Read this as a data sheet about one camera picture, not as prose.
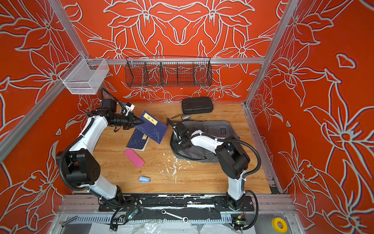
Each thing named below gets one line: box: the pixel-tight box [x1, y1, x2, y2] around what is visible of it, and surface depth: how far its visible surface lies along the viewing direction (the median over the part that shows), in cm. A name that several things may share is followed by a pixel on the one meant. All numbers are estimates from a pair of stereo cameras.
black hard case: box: [181, 97, 214, 115], surface depth 114 cm
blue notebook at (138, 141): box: [125, 127, 150, 152], surface depth 97 cm
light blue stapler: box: [139, 176, 151, 184], surface depth 81 cm
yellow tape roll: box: [271, 217, 288, 234], surface depth 68 cm
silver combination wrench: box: [161, 209, 189, 223], surface depth 71 cm
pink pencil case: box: [124, 148, 145, 169], surface depth 92 cm
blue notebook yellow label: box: [135, 110, 169, 145], surface depth 85 cm
